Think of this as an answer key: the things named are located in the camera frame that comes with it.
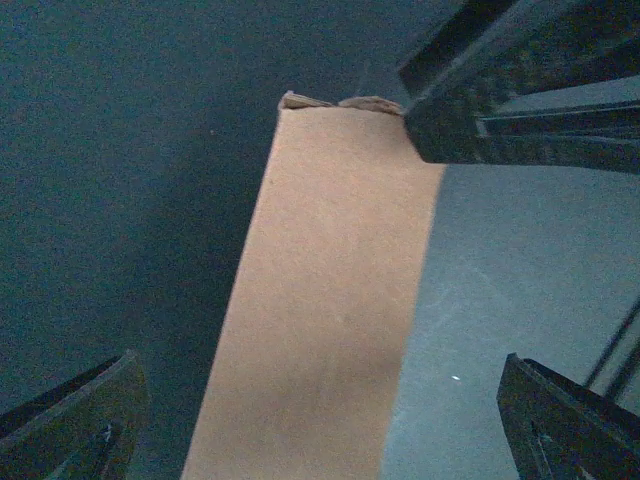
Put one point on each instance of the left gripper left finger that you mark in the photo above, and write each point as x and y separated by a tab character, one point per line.
84	428

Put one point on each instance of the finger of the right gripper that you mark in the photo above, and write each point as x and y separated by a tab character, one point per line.
476	32
480	119

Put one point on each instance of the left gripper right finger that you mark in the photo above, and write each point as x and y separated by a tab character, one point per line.
557	429

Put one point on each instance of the cardboard box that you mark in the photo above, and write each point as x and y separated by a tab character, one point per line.
307	364

